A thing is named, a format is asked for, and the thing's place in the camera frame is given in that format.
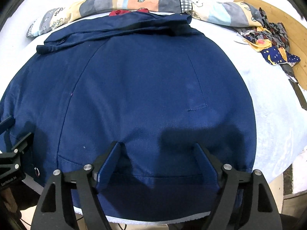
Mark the dark strap on bed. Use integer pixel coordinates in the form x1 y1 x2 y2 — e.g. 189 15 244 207
280 63 307 111

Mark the patchwork long pillow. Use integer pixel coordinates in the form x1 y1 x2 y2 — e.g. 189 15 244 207
26 0 264 38

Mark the navy work shirt red collar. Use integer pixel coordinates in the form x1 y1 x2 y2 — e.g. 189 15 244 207
0 8 257 222

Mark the colourful patterned cloth pile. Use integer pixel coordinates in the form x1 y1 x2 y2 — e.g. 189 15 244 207
237 8 301 67

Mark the light blue bed sheet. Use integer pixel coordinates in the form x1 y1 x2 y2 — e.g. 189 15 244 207
0 9 307 225

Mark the wooden headboard panel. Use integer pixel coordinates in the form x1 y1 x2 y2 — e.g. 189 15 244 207
234 0 307 90

